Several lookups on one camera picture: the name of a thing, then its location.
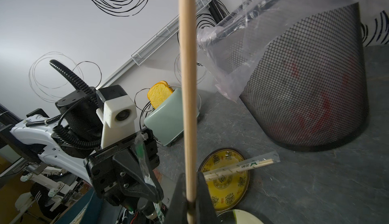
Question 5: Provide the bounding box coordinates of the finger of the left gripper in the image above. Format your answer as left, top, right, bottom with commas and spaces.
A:
112, 149, 153, 201

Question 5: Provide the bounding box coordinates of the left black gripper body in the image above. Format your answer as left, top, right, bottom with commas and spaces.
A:
84, 128, 160, 206

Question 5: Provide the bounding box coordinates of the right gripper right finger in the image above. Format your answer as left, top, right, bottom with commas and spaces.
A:
197, 172, 220, 224

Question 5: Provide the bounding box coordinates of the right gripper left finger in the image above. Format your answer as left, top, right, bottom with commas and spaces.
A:
164, 173, 186, 224

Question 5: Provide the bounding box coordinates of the clear green printed chopstick wrapper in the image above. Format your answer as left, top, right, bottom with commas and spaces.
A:
135, 131, 165, 224

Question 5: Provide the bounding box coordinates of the chopsticks green tip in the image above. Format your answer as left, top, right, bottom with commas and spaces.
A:
179, 0, 197, 224

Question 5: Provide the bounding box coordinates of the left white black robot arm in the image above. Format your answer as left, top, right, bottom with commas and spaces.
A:
3, 59, 164, 212

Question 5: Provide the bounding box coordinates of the teal tray of chopsticks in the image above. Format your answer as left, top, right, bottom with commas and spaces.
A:
54, 188, 103, 224

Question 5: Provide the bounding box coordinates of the yellow patterned plate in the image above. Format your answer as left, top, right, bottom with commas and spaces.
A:
198, 148, 250, 213

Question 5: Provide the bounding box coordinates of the cream plate with flower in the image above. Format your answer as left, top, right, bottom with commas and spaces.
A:
217, 209, 263, 224

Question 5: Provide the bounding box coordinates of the mint green toaster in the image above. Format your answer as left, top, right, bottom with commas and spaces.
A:
144, 87, 184, 147

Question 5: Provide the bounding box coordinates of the right yellow toast slice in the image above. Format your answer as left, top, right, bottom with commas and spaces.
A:
147, 81, 173, 109

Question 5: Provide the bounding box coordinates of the clear plastic bin liner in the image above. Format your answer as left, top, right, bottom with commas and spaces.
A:
197, 0, 389, 101

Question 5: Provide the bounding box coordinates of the black mesh trash bin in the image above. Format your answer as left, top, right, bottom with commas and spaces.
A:
211, 3, 369, 152

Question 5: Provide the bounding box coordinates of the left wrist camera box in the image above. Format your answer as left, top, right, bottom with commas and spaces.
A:
96, 85, 137, 149

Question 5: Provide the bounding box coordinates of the white wire wall shelf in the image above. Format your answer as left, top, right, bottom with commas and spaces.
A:
131, 0, 212, 66

